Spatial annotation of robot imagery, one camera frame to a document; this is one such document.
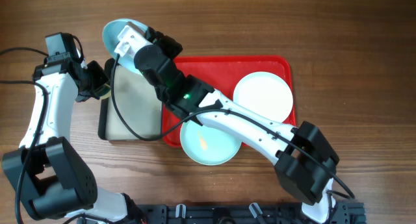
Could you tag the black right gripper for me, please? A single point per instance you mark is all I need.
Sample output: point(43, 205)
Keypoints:
point(164, 43)

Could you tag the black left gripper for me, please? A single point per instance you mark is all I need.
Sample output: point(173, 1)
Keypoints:
point(102, 78)

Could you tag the light blue plate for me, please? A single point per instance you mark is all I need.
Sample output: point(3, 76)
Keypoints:
point(110, 32)

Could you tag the light green plate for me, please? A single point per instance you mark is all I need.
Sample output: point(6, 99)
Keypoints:
point(208, 146)

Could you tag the white plate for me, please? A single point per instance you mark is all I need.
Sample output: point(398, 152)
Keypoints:
point(265, 94)

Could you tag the green yellow sponge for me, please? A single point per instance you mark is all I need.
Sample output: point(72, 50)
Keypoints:
point(104, 91)

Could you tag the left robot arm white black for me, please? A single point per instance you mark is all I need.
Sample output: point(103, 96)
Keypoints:
point(50, 179)

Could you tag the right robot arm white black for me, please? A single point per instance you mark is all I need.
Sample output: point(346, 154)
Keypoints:
point(304, 161)

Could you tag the black tray with soapy water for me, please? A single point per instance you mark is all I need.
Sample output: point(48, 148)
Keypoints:
point(137, 103)

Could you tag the red plastic tray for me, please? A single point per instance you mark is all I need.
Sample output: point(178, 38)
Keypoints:
point(223, 73)

